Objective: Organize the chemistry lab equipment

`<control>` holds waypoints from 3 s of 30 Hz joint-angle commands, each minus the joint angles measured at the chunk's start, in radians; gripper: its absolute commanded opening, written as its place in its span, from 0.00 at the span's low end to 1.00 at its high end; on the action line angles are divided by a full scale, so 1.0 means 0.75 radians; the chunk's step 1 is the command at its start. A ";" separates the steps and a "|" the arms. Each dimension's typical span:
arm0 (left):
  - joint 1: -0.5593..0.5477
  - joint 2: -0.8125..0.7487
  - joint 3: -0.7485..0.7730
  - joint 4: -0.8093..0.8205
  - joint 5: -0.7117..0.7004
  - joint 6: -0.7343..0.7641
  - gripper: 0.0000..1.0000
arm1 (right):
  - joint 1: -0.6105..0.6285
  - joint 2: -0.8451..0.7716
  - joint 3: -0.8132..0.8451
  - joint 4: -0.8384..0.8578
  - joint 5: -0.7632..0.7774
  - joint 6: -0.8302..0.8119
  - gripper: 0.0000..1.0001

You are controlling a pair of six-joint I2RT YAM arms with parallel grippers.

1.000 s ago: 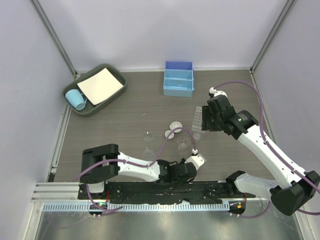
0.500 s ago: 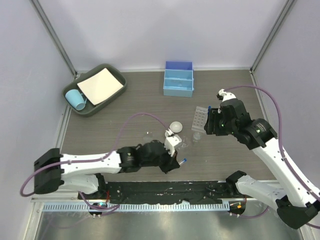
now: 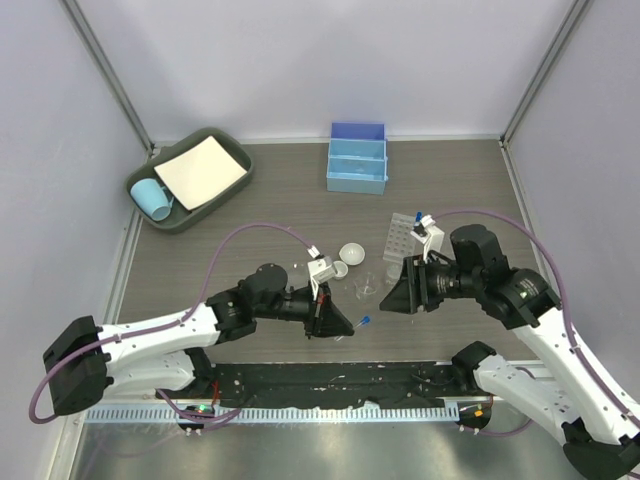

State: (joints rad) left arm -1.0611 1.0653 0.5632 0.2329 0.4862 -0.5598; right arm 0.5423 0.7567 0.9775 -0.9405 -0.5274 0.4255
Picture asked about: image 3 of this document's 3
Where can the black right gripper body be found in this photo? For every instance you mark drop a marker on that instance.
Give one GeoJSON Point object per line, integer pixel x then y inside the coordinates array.
{"type": "Point", "coordinates": [436, 281]}

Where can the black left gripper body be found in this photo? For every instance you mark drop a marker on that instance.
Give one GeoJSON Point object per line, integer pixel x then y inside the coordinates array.
{"type": "Point", "coordinates": [311, 312]}

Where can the clear test tube rack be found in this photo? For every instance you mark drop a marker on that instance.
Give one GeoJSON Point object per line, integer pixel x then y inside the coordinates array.
{"type": "Point", "coordinates": [399, 242]}

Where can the clear glass beaker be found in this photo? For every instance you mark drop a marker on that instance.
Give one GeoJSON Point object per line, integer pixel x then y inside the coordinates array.
{"type": "Point", "coordinates": [366, 285]}

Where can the blue tiered organizer box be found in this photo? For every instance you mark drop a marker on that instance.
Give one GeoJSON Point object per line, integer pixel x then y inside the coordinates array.
{"type": "Point", "coordinates": [357, 160]}

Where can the small clear glass bottle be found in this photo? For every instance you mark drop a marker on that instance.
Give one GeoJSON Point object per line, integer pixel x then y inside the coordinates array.
{"type": "Point", "coordinates": [392, 273]}

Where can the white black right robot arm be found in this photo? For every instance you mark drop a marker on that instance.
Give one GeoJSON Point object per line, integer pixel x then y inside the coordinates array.
{"type": "Point", "coordinates": [599, 436]}

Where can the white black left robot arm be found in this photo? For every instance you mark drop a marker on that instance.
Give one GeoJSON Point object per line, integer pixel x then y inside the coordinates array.
{"type": "Point", "coordinates": [87, 361]}

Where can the clear glass watch dish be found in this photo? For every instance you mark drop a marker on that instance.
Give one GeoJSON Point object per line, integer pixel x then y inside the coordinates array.
{"type": "Point", "coordinates": [299, 272]}

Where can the small white ceramic bowl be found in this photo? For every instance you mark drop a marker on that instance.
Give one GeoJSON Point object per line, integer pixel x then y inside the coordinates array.
{"type": "Point", "coordinates": [341, 270]}

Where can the large white ceramic bowl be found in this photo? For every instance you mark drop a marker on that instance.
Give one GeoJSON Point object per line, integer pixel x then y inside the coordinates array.
{"type": "Point", "coordinates": [352, 254]}

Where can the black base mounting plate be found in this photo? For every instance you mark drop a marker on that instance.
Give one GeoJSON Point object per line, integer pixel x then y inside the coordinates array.
{"type": "Point", "coordinates": [327, 386]}

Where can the white square plate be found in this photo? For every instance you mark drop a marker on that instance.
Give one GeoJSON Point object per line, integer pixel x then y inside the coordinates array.
{"type": "Point", "coordinates": [200, 174]}

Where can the dark green plastic tray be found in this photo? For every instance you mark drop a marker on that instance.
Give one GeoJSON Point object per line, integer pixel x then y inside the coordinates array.
{"type": "Point", "coordinates": [181, 219]}

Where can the light blue mug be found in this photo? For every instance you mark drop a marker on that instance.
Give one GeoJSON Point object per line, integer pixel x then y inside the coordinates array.
{"type": "Point", "coordinates": [154, 199]}

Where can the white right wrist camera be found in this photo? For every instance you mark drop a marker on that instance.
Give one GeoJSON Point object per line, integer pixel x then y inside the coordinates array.
{"type": "Point", "coordinates": [428, 234]}

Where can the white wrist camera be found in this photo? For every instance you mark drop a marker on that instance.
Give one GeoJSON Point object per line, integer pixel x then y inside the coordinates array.
{"type": "Point", "coordinates": [320, 268]}
{"type": "Point", "coordinates": [428, 234]}

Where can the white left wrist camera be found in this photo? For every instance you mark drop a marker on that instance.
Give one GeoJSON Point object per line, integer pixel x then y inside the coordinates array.
{"type": "Point", "coordinates": [320, 268]}

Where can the aluminium rail profile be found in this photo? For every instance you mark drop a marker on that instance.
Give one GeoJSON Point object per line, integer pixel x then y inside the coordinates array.
{"type": "Point", "coordinates": [533, 370]}

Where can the white slotted cable duct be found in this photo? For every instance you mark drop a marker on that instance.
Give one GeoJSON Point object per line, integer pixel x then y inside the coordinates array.
{"type": "Point", "coordinates": [157, 413]}

